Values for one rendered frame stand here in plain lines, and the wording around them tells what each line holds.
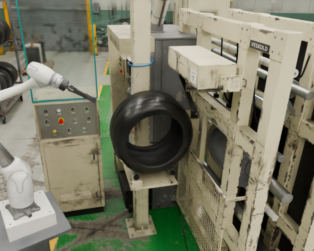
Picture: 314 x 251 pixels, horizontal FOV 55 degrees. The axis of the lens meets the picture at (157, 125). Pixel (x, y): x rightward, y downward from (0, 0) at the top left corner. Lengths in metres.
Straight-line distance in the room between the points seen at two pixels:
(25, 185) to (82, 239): 1.11
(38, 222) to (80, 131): 0.97
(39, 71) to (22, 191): 0.79
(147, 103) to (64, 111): 1.00
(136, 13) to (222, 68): 0.77
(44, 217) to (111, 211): 1.23
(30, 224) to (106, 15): 9.45
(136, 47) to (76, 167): 1.33
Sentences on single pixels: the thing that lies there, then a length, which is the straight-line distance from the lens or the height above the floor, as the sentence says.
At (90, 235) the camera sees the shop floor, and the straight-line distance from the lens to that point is 3.15.
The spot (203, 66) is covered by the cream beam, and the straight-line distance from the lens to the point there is 1.78.
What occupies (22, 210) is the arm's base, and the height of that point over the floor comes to 0.80.
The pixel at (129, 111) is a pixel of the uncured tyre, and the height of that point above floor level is 1.42.
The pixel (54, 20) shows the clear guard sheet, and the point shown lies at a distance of 2.60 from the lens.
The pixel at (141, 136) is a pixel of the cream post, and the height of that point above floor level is 1.04.
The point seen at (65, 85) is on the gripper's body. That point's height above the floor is 1.62.
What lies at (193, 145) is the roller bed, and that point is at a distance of 2.63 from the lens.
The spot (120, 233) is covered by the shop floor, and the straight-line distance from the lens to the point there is 3.13.
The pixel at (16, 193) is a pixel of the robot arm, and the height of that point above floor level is 0.94.
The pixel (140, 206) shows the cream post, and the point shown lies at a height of 0.31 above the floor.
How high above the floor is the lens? 2.19
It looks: 25 degrees down
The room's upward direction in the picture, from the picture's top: 1 degrees clockwise
